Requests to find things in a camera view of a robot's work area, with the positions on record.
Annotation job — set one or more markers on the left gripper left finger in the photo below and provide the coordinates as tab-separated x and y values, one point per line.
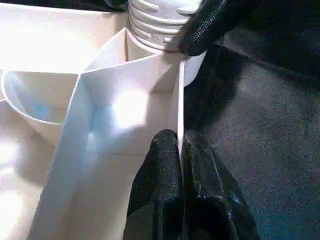
157	195

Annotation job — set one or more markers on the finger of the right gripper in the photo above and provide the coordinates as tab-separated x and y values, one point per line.
210	25

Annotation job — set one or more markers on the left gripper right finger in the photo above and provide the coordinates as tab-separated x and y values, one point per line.
210	200

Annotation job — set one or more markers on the white plastic table leg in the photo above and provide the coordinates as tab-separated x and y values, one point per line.
155	22

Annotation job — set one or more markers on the white plastic table top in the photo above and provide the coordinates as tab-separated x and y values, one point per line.
75	150

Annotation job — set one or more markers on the black mat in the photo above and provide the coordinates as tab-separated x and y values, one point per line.
270	140

